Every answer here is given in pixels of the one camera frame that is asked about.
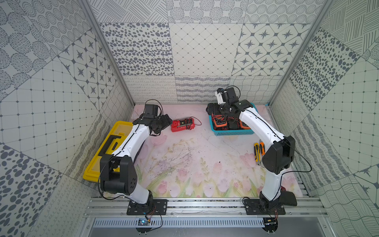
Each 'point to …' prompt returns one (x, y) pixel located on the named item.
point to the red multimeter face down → (183, 124)
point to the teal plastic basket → (227, 132)
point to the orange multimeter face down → (220, 120)
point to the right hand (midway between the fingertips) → (213, 111)
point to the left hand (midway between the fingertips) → (167, 120)
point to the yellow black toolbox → (115, 136)
